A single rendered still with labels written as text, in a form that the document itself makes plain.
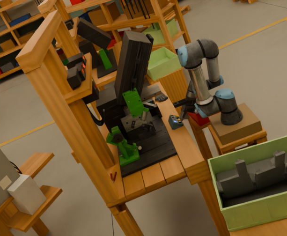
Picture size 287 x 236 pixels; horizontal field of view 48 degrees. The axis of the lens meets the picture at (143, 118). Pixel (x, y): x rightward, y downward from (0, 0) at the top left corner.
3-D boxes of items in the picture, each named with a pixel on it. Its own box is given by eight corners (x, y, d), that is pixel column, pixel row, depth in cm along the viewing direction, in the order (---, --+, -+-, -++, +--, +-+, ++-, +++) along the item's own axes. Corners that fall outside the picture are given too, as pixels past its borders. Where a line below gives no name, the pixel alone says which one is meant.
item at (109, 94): (129, 116, 296) (114, 84, 280) (133, 132, 269) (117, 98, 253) (111, 124, 297) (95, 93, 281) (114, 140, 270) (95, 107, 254)
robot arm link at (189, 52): (223, 114, 216) (202, 42, 186) (202, 123, 217) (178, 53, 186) (216, 105, 226) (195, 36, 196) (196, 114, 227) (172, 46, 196)
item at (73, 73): (82, 77, 224) (77, 68, 221) (81, 84, 211) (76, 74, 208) (72, 80, 224) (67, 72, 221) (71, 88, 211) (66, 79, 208)
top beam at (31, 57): (62, 18, 297) (57, 9, 293) (40, 66, 164) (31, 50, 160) (54, 22, 297) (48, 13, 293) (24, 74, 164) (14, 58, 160)
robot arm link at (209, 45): (213, 27, 191) (218, 76, 233) (196, 35, 192) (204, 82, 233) (222, 40, 185) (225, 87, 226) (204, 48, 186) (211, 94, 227)
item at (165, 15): (168, 14, 966) (163, -1, 946) (190, 9, 910) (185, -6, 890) (144, 32, 901) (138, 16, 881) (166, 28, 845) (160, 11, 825)
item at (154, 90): (158, 86, 276) (157, 83, 275) (162, 93, 262) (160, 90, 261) (116, 105, 278) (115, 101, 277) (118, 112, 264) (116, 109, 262)
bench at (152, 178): (186, 147, 378) (159, 83, 338) (238, 248, 246) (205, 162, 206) (131, 170, 382) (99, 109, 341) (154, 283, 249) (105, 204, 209)
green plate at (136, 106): (145, 110, 260) (135, 86, 255) (146, 112, 252) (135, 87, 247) (133, 116, 261) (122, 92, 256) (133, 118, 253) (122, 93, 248)
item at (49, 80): (107, 106, 341) (62, 18, 296) (118, 198, 208) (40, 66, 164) (99, 109, 341) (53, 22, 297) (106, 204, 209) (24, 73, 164)
